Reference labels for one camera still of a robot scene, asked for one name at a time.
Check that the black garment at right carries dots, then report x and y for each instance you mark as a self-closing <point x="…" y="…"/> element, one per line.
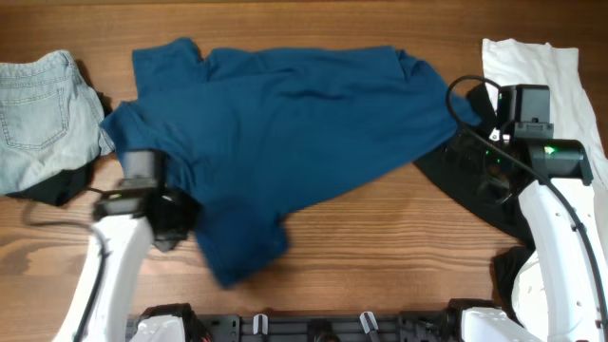
<point x="508" y="218"/>

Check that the black garment under denim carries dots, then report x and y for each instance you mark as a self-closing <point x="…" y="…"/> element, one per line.
<point x="57" y="187"/>

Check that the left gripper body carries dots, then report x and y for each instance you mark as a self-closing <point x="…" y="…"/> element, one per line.
<point x="188" y="215"/>

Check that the white garment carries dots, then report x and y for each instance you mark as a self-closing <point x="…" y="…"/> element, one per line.
<point x="509" y="62"/>

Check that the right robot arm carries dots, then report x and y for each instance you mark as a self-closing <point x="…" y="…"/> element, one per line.
<point x="557" y="203"/>

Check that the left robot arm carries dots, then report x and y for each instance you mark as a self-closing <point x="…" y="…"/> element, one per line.
<point x="142" y="212"/>

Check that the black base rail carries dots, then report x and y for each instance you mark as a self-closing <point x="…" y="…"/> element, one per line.
<point x="401" y="327"/>

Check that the light blue denim shorts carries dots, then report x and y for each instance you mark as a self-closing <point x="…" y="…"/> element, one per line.
<point x="55" y="69"/>

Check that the blue t-shirt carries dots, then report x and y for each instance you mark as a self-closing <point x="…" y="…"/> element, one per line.
<point x="255" y="136"/>

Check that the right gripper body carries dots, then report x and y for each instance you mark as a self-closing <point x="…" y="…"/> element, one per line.
<point x="480" y="158"/>

